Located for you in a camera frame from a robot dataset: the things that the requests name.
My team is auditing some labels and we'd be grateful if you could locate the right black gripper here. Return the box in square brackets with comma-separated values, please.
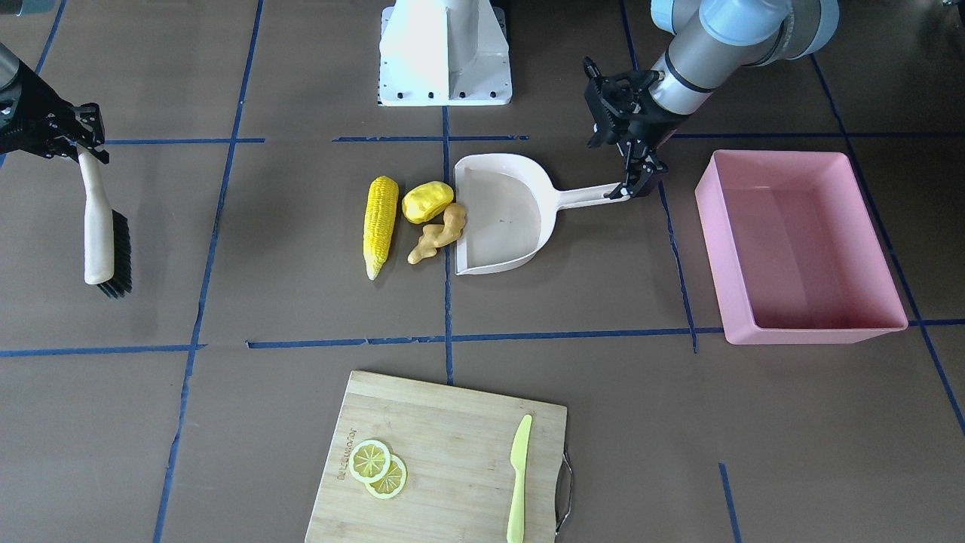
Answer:
[1, 61, 110, 164]

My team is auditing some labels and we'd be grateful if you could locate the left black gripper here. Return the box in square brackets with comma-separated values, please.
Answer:
[583, 57, 672, 198]

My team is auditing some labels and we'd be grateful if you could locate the beige brush with black bristles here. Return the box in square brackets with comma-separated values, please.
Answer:
[76, 146, 133, 299]

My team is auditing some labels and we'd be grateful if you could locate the beige plastic dustpan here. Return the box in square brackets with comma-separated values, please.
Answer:
[452, 152, 630, 275]

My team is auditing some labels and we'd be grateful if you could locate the yellow toy potato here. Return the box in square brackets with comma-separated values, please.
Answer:
[401, 181, 455, 224]

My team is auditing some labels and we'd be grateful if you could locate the tan toy ginger root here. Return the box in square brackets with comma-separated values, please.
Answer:
[407, 203, 467, 265]

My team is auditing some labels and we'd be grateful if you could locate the yellow toy corn cob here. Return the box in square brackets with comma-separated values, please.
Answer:
[363, 176, 399, 281]

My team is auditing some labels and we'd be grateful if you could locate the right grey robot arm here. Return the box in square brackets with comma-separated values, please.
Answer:
[1, 45, 109, 164]

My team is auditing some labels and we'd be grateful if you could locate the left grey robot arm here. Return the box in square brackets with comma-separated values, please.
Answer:
[583, 1, 840, 200]

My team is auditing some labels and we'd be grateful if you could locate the pink plastic bin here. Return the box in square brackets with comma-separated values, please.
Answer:
[695, 150, 908, 345]

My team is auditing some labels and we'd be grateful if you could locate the green plastic toy knife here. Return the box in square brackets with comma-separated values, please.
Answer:
[504, 413, 533, 542]

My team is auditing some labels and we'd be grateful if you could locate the bamboo cutting board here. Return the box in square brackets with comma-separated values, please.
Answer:
[305, 370, 568, 542]

